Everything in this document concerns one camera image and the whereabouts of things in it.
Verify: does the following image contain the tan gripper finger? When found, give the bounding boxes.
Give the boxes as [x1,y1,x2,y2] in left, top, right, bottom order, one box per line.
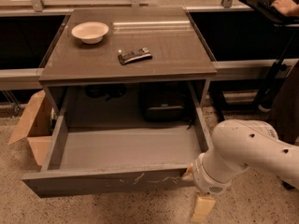
[190,193,216,223]
[181,164,193,182]

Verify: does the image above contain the grey top drawer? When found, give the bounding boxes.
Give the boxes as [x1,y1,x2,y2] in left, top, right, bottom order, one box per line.
[22,86,209,198]

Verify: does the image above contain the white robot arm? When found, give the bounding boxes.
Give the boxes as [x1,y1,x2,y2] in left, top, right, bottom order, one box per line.
[182,119,299,224]

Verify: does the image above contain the grey drawer cabinet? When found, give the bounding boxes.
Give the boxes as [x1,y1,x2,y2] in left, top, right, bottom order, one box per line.
[39,7,216,117]

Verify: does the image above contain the person's hand on laptop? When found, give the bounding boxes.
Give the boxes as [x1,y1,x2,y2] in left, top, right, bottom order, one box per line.
[271,0,299,17]

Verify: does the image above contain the black carrying case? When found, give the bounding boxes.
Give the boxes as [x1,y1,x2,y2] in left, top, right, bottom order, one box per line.
[138,83,194,123]

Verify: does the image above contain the black caster wheel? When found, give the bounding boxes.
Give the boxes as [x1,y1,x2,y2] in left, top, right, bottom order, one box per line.
[282,181,295,190]

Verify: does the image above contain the brown cardboard box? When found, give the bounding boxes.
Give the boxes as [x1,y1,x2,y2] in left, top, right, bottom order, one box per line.
[8,91,52,166]

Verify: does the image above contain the white ceramic bowl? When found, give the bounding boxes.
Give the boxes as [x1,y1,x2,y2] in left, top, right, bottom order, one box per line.
[71,21,109,44]

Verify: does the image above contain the black coiled cable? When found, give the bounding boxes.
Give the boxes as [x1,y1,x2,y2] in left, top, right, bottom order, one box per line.
[84,84,128,103]

